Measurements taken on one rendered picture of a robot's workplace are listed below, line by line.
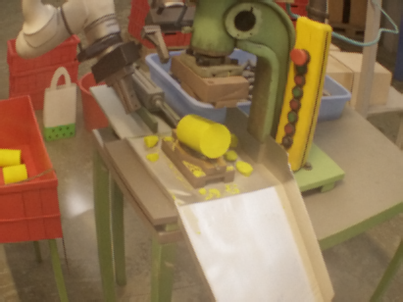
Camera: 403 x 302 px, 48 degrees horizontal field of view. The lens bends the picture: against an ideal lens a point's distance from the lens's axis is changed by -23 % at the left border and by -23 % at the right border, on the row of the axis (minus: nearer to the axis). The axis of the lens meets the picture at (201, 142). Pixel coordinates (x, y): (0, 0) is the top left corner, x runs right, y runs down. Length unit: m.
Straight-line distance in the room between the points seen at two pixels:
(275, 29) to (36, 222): 0.86
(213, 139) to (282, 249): 0.28
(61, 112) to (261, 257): 2.32
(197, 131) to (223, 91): 0.12
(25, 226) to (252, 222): 0.70
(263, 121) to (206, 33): 0.27
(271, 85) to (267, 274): 0.41
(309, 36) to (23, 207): 0.91
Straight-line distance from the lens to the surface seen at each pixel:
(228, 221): 1.12
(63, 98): 3.23
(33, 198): 1.46
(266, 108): 1.22
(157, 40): 1.21
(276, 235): 1.16
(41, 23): 1.23
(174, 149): 1.22
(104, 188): 1.50
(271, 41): 1.17
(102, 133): 1.42
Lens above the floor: 1.64
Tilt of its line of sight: 29 degrees down
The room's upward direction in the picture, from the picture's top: 8 degrees clockwise
